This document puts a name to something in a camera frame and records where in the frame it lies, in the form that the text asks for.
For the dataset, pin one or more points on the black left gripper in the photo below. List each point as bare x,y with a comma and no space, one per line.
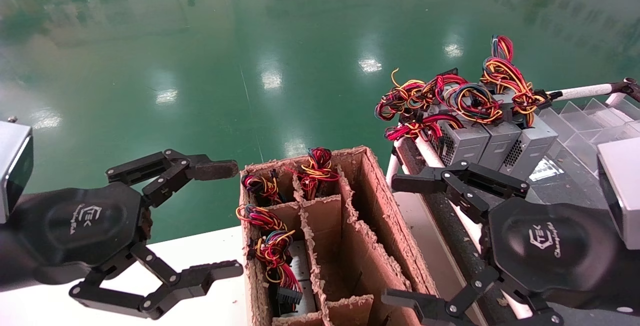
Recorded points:
85,226

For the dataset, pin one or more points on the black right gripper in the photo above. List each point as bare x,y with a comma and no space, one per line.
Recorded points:
545,246

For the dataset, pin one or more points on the brown divided cardboard box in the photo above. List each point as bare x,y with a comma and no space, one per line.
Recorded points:
380,226

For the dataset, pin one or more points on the short white leg tube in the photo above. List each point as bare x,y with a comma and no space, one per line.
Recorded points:
392,168

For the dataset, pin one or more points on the clear plastic divider tray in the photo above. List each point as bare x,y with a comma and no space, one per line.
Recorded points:
585,116

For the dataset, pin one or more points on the black tube joint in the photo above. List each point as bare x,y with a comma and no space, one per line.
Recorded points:
629,87

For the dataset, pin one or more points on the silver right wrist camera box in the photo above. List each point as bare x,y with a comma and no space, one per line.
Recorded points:
622,191

